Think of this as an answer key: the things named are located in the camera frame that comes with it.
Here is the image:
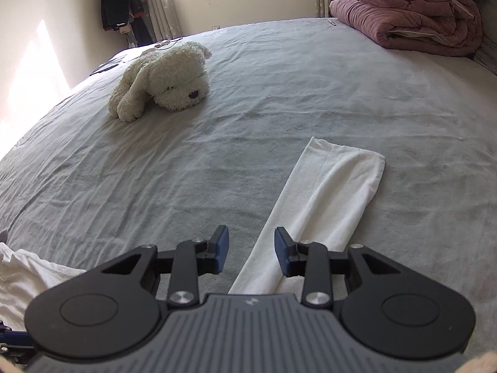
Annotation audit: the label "white cotton pants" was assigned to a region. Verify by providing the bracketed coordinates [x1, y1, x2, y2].
[1, 138, 386, 331]

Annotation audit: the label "dark clothes hanging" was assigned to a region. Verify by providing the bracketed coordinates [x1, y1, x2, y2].
[100, 0, 153, 46]

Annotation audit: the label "grey bed sheet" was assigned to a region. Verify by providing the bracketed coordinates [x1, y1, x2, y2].
[0, 17, 497, 319]

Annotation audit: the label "white plush dog toy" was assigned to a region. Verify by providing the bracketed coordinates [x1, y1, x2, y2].
[108, 41, 212, 122]

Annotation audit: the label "dark flat item on bed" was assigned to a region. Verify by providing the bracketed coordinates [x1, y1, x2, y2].
[89, 62, 119, 76]

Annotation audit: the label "grey patterned curtain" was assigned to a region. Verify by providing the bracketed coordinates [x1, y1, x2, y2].
[147, 0, 183, 41]

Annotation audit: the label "maroon folded quilt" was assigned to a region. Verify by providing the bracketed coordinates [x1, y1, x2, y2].
[329, 0, 483, 57]

